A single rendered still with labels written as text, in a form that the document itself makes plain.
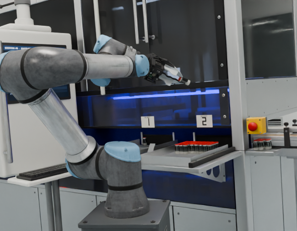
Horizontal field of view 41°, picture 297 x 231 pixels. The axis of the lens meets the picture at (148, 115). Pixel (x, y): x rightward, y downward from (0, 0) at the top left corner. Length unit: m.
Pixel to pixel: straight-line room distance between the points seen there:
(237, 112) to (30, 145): 1.08
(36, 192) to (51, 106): 1.73
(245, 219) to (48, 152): 1.09
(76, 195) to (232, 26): 1.42
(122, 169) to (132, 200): 0.10
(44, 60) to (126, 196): 0.51
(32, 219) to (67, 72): 2.03
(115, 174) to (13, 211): 1.95
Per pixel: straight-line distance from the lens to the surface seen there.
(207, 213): 2.03
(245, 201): 1.93
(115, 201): 1.30
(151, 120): 2.10
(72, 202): 2.63
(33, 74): 1.08
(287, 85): 2.51
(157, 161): 1.65
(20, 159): 2.17
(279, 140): 1.92
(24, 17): 2.30
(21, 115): 2.16
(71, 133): 1.27
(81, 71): 1.11
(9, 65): 1.13
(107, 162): 1.30
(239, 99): 1.85
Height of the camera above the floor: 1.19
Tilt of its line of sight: 4 degrees down
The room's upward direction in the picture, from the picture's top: 4 degrees counter-clockwise
